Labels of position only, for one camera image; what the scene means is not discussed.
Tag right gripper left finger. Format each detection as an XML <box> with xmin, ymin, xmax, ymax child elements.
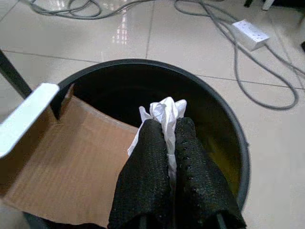
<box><xmin>107</xmin><ymin>118</ymin><xmax>173</xmax><ymax>229</ymax></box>

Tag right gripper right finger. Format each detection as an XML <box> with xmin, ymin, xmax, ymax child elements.
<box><xmin>173</xmin><ymin>116</ymin><xmax>248</xmax><ymax>229</ymax></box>

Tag white paper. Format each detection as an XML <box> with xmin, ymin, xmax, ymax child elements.
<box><xmin>127</xmin><ymin>96</ymin><xmax>188</xmax><ymax>182</ymax></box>

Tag torn white cardboard box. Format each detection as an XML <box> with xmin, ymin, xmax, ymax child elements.
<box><xmin>0</xmin><ymin>83</ymin><xmax>141</xmax><ymax>229</ymax></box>

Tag black round rubbish bin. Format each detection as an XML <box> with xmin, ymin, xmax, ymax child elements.
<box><xmin>20</xmin><ymin>58</ymin><xmax>252</xmax><ymax>229</ymax></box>

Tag white power strip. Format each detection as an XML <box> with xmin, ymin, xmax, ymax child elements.
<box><xmin>232</xmin><ymin>20</ymin><xmax>271</xmax><ymax>52</ymax></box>

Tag black table leg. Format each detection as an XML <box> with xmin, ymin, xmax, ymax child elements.
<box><xmin>0</xmin><ymin>48</ymin><xmax>33</xmax><ymax>99</ymax></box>

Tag white furniture leg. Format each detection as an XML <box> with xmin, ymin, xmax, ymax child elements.
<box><xmin>261</xmin><ymin>0</ymin><xmax>275</xmax><ymax>11</ymax></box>

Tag grey floor cable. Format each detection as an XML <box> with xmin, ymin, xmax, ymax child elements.
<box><xmin>261</xmin><ymin>43</ymin><xmax>305</xmax><ymax>80</ymax></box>
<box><xmin>173</xmin><ymin>0</ymin><xmax>300</xmax><ymax>111</ymax></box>
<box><xmin>22</xmin><ymin>0</ymin><xmax>158</xmax><ymax>21</ymax></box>

